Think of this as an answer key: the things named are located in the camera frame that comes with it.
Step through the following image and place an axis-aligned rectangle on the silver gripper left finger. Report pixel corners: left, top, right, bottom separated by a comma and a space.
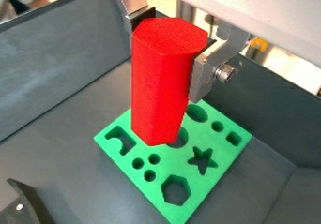
117, 0, 155, 34

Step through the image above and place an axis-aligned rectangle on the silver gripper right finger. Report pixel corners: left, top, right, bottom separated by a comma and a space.
189, 21, 250, 103

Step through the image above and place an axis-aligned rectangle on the red hexagonal prism block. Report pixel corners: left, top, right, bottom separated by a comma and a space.
131, 18, 208, 146

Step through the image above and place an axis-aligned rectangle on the grey plastic bin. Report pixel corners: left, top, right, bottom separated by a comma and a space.
0, 0, 321, 224

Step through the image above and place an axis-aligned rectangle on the green shape sorter board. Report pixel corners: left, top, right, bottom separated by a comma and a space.
94, 101, 252, 224

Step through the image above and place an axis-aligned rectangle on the black bracket with screw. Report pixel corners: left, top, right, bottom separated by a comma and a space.
0, 178, 56, 224

